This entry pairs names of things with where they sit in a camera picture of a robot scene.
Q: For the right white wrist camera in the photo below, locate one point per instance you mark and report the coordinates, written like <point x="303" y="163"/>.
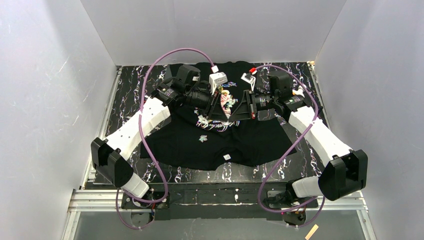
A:
<point x="249" y="77"/>

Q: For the black marble pattern mat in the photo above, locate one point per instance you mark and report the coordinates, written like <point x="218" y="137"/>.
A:
<point x="125" y="103"/>

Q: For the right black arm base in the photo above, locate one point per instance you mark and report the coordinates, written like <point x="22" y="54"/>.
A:
<point x="277" y="199"/>

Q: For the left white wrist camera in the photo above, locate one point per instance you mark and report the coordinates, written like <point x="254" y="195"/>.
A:
<point x="216" y="79"/>

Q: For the aluminium rail frame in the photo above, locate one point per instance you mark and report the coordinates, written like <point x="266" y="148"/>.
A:
<point x="210" y="211"/>

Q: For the orange white toy tool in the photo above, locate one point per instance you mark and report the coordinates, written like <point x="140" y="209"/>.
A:
<point x="298" y="92"/>

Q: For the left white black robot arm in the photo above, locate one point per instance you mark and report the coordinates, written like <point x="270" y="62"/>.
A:
<point x="110" y="155"/>

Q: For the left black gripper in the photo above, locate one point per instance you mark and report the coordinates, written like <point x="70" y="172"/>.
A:
<point x="211" y="105"/>

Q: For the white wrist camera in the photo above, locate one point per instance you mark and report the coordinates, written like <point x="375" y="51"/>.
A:
<point x="216" y="79"/>
<point x="249" y="77"/>

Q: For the black printed t-shirt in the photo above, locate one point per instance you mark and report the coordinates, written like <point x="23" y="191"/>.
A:
<point x="248" y="142"/>

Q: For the beige tape strip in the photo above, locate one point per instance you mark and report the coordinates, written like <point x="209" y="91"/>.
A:
<point x="311" y="232"/>

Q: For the small floral brooch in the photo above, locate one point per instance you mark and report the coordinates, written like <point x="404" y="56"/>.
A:
<point x="203" y="138"/>

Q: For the white garment label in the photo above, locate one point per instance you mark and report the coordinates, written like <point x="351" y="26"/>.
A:
<point x="226" y="157"/>

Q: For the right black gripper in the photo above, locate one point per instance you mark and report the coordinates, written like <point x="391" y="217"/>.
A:
<point x="249" y="105"/>

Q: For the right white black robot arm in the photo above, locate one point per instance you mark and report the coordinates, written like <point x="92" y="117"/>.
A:
<point x="345" y="169"/>

